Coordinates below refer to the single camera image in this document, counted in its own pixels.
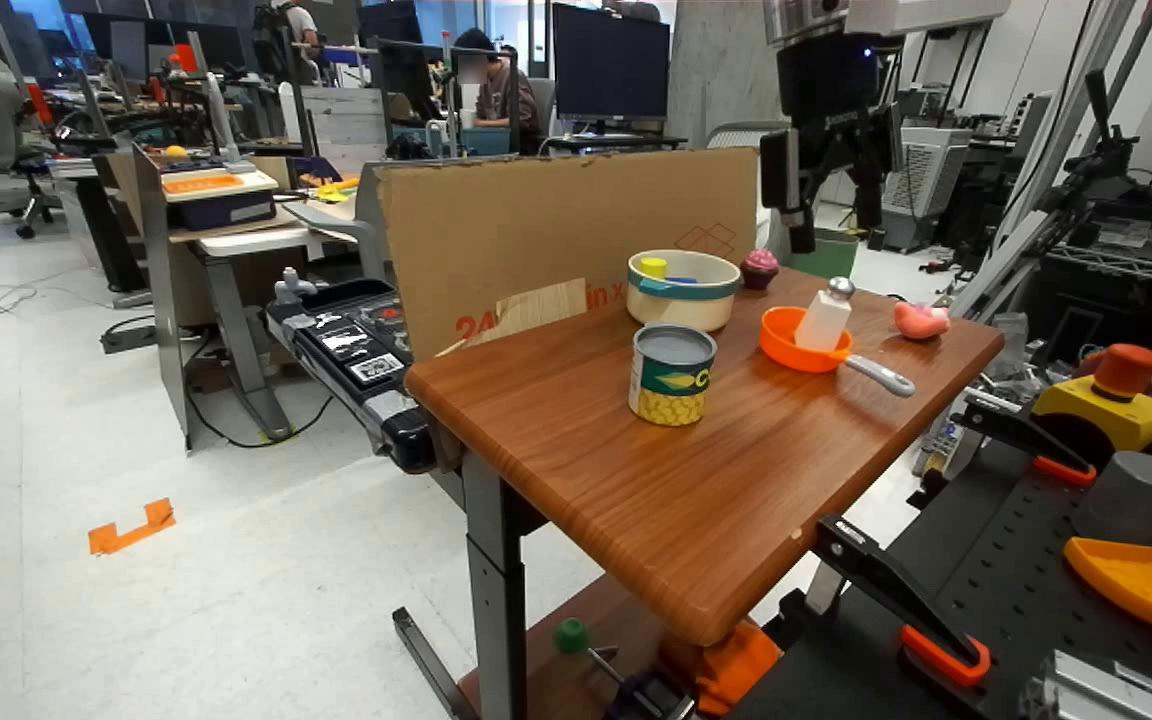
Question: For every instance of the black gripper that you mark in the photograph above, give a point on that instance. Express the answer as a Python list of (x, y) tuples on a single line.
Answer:
[(840, 81)]

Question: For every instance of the silver metal ball object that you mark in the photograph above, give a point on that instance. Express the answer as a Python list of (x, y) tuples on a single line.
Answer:
[(820, 321)]

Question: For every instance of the white pot teal rim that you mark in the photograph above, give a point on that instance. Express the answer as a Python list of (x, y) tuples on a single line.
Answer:
[(682, 311)]

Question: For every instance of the pink cupcake toy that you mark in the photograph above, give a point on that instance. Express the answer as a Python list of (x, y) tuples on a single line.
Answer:
[(762, 271)]

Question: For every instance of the pink plush bunny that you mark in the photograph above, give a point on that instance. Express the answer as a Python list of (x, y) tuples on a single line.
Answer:
[(920, 321)]

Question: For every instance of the blue toy block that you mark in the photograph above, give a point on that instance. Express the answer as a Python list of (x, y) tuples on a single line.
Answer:
[(682, 282)]

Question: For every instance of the yellow toy block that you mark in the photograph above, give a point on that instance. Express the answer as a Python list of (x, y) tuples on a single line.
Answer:
[(653, 271)]

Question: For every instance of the dark monitor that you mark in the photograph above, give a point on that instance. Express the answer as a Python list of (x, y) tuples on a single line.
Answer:
[(608, 64)]

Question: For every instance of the yellow green corn can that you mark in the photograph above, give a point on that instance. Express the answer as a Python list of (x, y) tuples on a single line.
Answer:
[(669, 386)]

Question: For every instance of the orange black bar clamp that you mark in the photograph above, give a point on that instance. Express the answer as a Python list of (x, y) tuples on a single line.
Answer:
[(891, 587), (1023, 439)]

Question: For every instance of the brown cardboard panel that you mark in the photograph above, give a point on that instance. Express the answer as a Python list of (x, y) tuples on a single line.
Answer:
[(522, 232)]

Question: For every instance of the seated person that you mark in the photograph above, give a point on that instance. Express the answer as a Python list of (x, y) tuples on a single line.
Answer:
[(503, 94)]

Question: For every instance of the yellow box orange stop button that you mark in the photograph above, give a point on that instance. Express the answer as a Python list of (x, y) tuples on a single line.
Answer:
[(1108, 407)]

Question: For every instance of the black perforated breadboard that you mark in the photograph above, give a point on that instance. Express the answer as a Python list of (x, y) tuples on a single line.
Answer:
[(1002, 575)]

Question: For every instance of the grey cylinder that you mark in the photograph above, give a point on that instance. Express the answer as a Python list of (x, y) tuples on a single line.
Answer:
[(1128, 499)]

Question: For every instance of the orange wedge-shaped holder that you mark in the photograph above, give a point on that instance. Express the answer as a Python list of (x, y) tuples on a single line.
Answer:
[(1136, 583)]

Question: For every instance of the black power strip tray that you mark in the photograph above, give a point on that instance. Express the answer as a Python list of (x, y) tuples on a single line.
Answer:
[(356, 353)]

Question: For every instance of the green ball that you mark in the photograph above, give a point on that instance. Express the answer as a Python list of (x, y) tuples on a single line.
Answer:
[(573, 638)]

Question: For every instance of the grey office desk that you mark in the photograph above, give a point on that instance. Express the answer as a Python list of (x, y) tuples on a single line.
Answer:
[(220, 242)]

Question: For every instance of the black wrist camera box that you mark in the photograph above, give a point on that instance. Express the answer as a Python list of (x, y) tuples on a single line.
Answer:
[(776, 170)]

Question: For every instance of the orange plastic bracket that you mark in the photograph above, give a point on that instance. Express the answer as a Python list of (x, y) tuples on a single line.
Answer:
[(737, 665)]

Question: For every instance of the aluminium extrusion rail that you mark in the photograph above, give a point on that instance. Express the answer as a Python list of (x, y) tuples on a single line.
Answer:
[(1108, 689)]

